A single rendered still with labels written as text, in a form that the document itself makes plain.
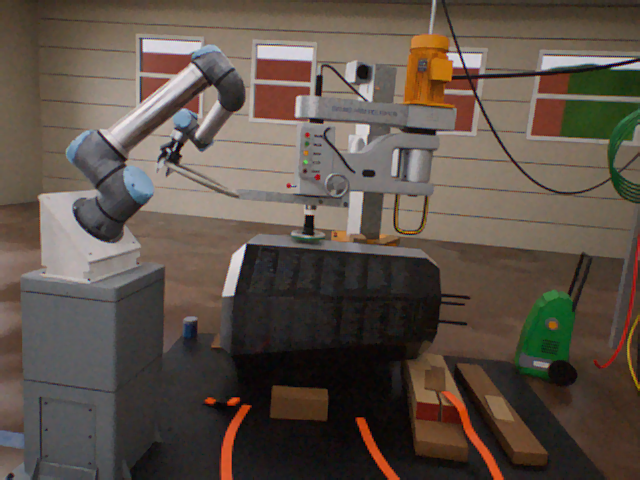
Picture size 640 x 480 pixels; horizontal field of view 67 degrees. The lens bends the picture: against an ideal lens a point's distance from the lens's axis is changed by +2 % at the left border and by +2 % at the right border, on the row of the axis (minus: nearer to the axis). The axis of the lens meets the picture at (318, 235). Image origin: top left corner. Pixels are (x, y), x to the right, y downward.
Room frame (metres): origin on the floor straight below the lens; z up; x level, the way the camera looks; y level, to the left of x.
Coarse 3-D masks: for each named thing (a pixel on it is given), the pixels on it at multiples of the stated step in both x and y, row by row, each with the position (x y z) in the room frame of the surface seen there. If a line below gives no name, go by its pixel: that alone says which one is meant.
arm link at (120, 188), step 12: (120, 168) 1.87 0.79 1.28; (132, 168) 1.90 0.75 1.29; (108, 180) 1.84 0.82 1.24; (120, 180) 1.84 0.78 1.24; (132, 180) 1.84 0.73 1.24; (144, 180) 1.92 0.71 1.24; (108, 192) 1.84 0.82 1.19; (120, 192) 1.84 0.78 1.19; (132, 192) 1.84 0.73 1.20; (144, 192) 1.86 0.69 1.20; (108, 204) 1.85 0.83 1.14; (120, 204) 1.85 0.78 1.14; (132, 204) 1.86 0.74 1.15; (144, 204) 1.90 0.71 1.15; (120, 216) 1.88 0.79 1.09
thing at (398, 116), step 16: (304, 96) 2.82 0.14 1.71; (320, 96) 2.82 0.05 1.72; (304, 112) 2.82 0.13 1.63; (320, 112) 2.81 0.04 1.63; (336, 112) 2.83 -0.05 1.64; (352, 112) 2.85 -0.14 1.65; (368, 112) 2.87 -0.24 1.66; (384, 112) 2.89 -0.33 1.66; (400, 112) 2.91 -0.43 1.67; (416, 112) 2.91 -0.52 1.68; (432, 112) 2.93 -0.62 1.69; (448, 112) 2.95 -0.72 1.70; (400, 128) 3.06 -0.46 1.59; (416, 128) 2.95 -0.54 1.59; (432, 128) 2.94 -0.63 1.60; (448, 128) 2.96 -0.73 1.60
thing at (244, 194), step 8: (240, 192) 2.77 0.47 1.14; (248, 192) 2.78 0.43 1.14; (256, 192) 2.79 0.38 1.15; (264, 192) 2.81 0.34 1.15; (272, 192) 2.92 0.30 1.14; (280, 192) 2.93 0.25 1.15; (256, 200) 2.79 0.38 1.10; (264, 200) 2.80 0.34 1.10; (272, 200) 2.81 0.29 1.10; (280, 200) 2.82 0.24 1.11; (288, 200) 2.83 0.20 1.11; (296, 200) 2.84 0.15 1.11; (304, 200) 2.85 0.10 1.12; (312, 200) 2.86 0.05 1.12; (320, 200) 2.86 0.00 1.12; (328, 200) 2.88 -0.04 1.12; (336, 200) 2.89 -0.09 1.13
